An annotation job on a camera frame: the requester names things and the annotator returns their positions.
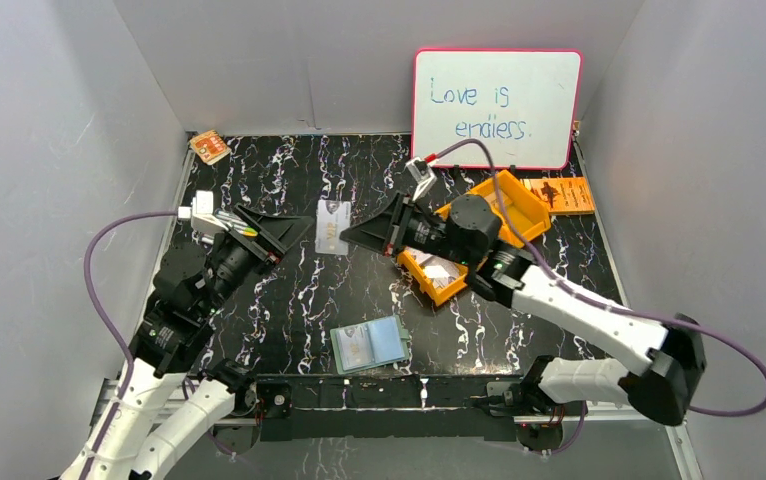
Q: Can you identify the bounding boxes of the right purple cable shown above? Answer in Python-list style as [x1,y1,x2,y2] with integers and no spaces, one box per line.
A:
[425,137,766,419]

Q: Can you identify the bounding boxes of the white cards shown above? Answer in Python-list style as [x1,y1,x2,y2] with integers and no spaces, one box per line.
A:
[417,255,460,290]

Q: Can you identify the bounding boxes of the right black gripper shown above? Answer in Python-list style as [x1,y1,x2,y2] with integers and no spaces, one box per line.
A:
[341,191,475,267]

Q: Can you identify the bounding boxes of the orange book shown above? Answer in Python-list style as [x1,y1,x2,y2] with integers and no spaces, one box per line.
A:
[522,177,596,215]

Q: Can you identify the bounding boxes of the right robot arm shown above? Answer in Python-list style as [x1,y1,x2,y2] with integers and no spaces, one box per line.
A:
[340,194,706,426]

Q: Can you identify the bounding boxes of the orange divided bin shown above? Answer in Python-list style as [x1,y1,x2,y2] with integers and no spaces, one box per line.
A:
[396,170,550,306]

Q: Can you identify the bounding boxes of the purple cable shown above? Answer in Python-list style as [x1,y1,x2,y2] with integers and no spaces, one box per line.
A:
[78,210,182,480]
[425,137,766,419]

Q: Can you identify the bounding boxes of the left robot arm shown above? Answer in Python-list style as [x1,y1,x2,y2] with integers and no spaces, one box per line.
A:
[61,205,315,479]

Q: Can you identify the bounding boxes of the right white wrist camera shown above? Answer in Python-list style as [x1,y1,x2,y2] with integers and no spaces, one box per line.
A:
[406,157,437,201]

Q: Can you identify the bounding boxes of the pink framed whiteboard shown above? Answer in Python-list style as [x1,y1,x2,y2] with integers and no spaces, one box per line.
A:
[411,48,584,170]

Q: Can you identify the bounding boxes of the small orange card box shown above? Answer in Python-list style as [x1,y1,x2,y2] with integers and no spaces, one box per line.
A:
[189,130,231,165]

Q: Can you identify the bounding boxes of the green card holder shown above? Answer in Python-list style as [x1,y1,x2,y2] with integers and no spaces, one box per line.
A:
[329,315,411,375]

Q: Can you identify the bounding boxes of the marker pen set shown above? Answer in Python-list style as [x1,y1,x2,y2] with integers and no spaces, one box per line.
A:
[214,210,258,238]

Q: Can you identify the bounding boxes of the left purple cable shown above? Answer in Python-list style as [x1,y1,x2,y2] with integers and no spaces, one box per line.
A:
[78,210,182,480]

